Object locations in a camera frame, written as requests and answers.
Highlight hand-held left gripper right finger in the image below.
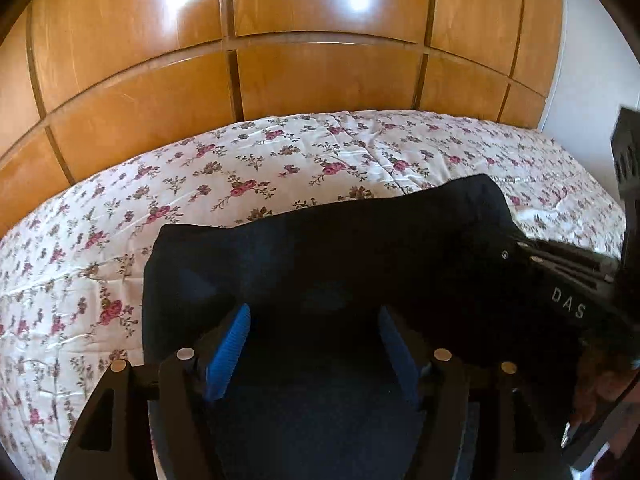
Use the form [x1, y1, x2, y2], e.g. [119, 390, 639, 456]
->
[377, 305, 572, 480]

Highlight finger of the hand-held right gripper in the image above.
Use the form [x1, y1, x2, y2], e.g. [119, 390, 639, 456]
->
[500, 239, 621, 286]

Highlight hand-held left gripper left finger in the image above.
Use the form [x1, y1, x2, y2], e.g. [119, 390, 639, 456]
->
[54, 304, 252, 480]

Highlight black pants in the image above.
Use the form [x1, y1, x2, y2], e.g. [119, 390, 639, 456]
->
[141, 173, 626, 480]

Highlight person's right hand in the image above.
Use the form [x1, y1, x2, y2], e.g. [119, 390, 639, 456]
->
[575, 342, 640, 423]

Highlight floral quilted bedspread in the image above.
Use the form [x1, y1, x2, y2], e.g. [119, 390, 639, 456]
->
[0, 109, 629, 480]

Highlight wooden wardrobe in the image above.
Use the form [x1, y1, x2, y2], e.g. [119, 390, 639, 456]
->
[0, 0, 564, 240]

